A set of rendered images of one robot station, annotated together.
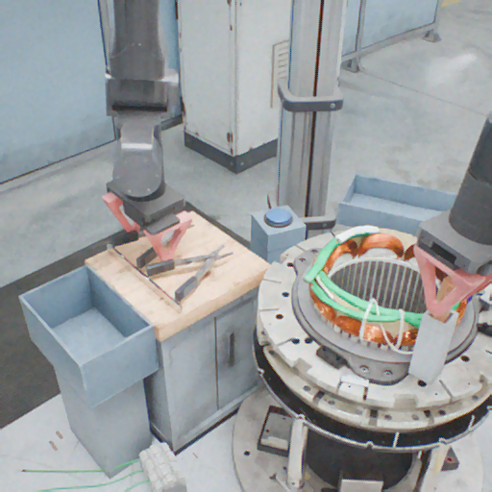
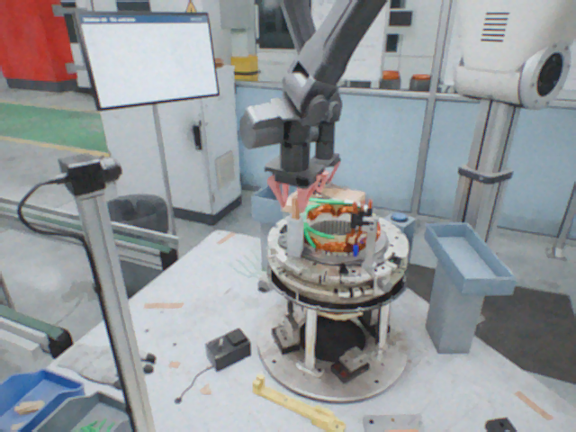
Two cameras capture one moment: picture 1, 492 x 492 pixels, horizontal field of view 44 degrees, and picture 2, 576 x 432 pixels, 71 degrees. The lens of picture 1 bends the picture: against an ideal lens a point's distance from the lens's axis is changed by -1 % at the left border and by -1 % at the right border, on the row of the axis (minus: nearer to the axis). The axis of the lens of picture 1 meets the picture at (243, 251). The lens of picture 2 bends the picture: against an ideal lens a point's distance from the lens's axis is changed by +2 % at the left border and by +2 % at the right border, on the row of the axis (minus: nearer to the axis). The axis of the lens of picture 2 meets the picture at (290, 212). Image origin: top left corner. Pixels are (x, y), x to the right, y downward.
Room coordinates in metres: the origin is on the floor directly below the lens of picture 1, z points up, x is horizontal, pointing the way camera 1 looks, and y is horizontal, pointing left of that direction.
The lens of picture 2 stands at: (0.16, -0.88, 1.56)
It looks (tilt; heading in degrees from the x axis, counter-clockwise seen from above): 26 degrees down; 67
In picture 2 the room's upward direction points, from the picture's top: straight up
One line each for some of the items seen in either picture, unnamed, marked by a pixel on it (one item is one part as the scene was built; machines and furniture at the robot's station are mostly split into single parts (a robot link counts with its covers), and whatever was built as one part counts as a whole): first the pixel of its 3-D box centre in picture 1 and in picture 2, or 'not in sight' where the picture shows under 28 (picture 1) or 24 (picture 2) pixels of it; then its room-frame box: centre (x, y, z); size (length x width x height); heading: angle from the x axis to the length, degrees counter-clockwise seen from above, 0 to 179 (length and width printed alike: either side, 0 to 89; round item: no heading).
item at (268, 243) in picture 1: (275, 277); (394, 256); (0.86, -0.06, 0.91); 0.07 x 0.07 x 0.25; 24
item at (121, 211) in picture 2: not in sight; (137, 233); (0.16, 1.42, 0.39); 0.39 x 0.39 x 0.35
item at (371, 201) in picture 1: (405, 267); (455, 296); (0.87, -0.29, 0.92); 0.25 x 0.11 x 0.28; 68
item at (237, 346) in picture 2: not in sight; (228, 347); (0.32, -0.12, 0.81); 0.10 x 0.06 x 0.06; 11
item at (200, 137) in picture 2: not in sight; (174, 141); (0.57, 2.57, 0.60); 1.02 x 0.55 x 1.20; 134
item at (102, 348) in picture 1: (99, 381); (279, 229); (0.59, 0.21, 0.92); 0.17 x 0.11 x 0.28; 42
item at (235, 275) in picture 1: (178, 269); (324, 201); (0.70, 0.10, 1.05); 0.20 x 0.19 x 0.02; 132
